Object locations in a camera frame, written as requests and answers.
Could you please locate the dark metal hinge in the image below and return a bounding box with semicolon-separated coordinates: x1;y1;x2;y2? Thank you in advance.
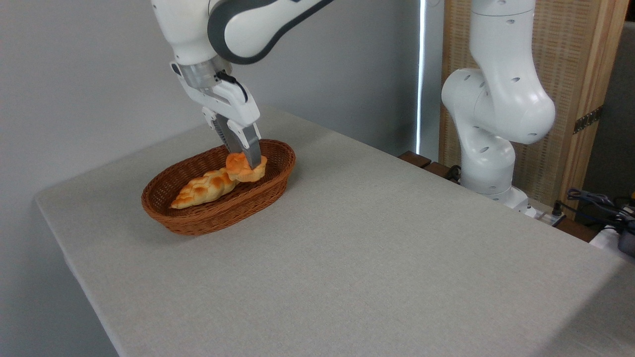
573;106;603;134

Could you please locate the grey round container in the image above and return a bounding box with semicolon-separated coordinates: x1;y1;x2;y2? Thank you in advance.
617;226;635;257

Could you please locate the woven wooden folding screen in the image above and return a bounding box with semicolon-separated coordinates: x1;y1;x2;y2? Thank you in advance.
439;0;630;220

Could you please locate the grey tablecloth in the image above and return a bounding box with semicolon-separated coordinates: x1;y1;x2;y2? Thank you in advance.
34;107;635;357

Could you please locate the long braided bread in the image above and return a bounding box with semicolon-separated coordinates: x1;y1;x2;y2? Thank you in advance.
171;168;240;209

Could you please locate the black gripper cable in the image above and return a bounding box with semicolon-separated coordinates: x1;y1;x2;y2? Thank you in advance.
216;71;249;104

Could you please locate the black cable bundle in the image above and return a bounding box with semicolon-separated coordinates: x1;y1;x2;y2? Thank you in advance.
553;188;635;234

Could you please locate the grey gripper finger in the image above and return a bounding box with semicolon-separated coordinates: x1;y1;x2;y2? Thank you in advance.
227;119;262;170
202;107;238;154

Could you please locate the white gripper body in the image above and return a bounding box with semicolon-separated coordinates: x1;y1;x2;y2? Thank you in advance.
171;62;261;129

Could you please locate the round orange bread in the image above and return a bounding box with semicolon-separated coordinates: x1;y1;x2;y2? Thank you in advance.
226;152;268;182

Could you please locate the brown wicker basket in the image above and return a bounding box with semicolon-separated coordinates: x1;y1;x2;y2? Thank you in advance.
141;139;297;236

